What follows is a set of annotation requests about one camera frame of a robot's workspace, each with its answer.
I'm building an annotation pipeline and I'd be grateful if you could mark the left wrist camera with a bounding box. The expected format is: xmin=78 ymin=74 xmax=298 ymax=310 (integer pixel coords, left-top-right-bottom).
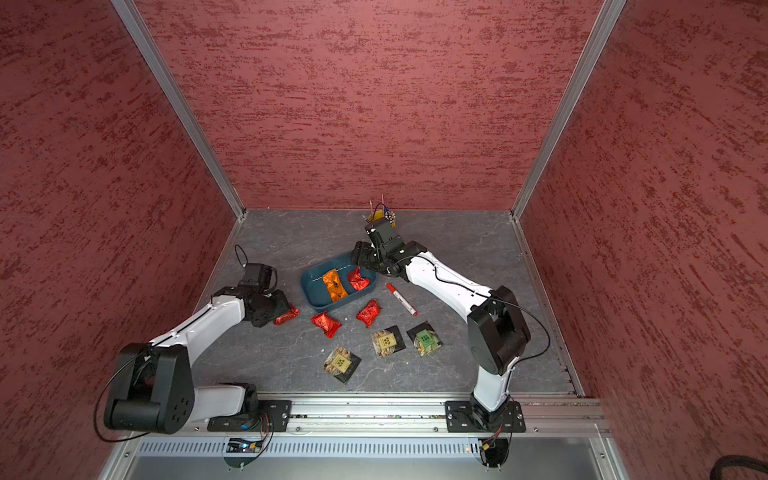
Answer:
xmin=238 ymin=262 xmax=278 ymax=295

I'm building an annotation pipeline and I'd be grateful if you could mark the red white marker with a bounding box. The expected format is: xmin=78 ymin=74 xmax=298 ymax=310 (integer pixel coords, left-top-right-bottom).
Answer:
xmin=386 ymin=283 xmax=418 ymax=316

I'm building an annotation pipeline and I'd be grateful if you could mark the teal plastic storage box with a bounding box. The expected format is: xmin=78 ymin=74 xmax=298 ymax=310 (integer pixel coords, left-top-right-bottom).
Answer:
xmin=300 ymin=252 xmax=377 ymax=313

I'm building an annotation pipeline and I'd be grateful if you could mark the black yellow tea pouch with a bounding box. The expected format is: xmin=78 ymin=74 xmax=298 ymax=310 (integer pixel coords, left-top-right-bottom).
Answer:
xmin=323 ymin=347 xmax=361 ymax=384
xmin=371 ymin=326 xmax=406 ymax=358

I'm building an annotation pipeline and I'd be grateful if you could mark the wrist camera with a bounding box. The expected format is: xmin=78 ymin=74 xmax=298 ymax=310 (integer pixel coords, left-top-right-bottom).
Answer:
xmin=366 ymin=218 xmax=400 ymax=247
xmin=238 ymin=262 xmax=278 ymax=295

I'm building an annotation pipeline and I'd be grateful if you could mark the yellow pen cup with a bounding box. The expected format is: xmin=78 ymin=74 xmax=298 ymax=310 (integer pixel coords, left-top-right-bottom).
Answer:
xmin=367 ymin=205 xmax=396 ymax=228

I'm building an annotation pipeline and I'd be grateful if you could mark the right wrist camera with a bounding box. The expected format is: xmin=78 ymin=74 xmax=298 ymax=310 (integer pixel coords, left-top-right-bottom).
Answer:
xmin=366 ymin=218 xmax=400 ymax=247

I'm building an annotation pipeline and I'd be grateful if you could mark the black cable bottom right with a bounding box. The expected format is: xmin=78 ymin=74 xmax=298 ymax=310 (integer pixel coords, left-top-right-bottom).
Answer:
xmin=710 ymin=454 xmax=768 ymax=480

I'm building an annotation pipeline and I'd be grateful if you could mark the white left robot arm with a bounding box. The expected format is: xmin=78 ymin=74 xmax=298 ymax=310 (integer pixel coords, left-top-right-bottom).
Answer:
xmin=93 ymin=287 xmax=294 ymax=437

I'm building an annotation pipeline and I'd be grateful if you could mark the red foil tea bag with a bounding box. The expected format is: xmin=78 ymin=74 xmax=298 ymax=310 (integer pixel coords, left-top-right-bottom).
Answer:
xmin=273 ymin=304 xmax=300 ymax=326
xmin=356 ymin=299 xmax=381 ymax=328
xmin=311 ymin=312 xmax=342 ymax=339

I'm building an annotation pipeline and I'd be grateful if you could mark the black green tea pouch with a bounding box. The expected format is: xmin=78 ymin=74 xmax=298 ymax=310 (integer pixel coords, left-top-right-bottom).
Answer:
xmin=407 ymin=322 xmax=443 ymax=357

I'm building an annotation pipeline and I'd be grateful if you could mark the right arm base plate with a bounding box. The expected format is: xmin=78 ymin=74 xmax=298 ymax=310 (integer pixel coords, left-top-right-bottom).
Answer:
xmin=444 ymin=398 xmax=527 ymax=434

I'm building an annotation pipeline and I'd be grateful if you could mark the aluminium front rail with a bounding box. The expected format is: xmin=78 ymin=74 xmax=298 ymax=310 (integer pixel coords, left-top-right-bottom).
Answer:
xmin=122 ymin=394 xmax=610 ymax=439

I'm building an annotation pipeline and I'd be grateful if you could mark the orange foil tea bag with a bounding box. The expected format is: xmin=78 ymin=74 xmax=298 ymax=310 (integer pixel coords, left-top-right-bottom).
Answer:
xmin=322 ymin=269 xmax=348 ymax=303

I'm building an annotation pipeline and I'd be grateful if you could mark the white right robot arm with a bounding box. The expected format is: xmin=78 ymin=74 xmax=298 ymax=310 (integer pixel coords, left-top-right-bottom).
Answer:
xmin=351 ymin=241 xmax=531 ymax=428

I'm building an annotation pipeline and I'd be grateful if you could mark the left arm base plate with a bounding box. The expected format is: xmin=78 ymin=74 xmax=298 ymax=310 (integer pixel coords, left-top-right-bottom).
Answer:
xmin=207 ymin=399 xmax=293 ymax=434

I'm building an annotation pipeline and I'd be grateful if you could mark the small red tea bag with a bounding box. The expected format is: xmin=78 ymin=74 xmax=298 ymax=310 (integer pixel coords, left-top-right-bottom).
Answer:
xmin=347 ymin=266 xmax=371 ymax=292

